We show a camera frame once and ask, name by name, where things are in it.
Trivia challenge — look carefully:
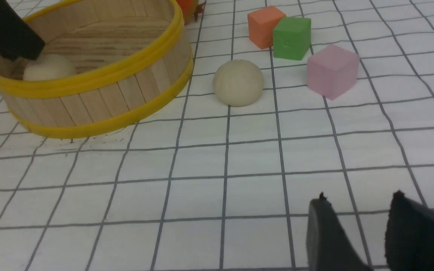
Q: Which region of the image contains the green cube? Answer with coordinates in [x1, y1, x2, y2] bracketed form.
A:
[273, 17, 312, 61]

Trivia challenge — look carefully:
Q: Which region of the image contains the red tomato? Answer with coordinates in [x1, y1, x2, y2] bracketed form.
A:
[176, 0, 207, 25]

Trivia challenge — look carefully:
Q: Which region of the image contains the bamboo steamer tray yellow rim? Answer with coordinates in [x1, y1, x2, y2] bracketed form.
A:
[0, 0, 193, 139]

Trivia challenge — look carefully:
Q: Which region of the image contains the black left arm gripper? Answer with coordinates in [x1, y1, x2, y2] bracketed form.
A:
[0, 0, 46, 61]

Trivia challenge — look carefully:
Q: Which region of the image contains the pink cube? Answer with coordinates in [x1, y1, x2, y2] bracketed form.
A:
[306, 44, 360, 100]

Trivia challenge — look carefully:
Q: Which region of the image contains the white bun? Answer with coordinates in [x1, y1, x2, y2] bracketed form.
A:
[23, 54, 77, 82]
[212, 59, 264, 107]

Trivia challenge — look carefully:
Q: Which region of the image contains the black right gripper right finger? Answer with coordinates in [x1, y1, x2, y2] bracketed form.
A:
[385, 190, 434, 271]

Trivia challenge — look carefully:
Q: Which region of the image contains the orange cube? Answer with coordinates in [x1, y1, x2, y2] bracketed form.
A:
[247, 6, 287, 50]

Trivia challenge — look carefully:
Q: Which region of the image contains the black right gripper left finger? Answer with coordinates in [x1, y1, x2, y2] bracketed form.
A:
[306, 193, 372, 271]

